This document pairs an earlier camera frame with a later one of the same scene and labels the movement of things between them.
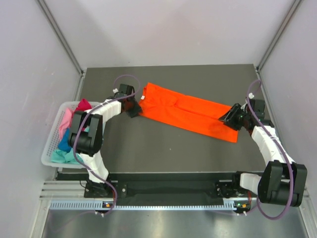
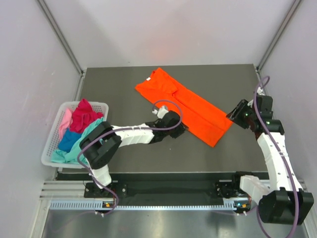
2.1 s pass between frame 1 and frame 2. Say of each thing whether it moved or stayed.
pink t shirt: stayed
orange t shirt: moved
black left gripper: moved
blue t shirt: stayed
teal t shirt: stayed
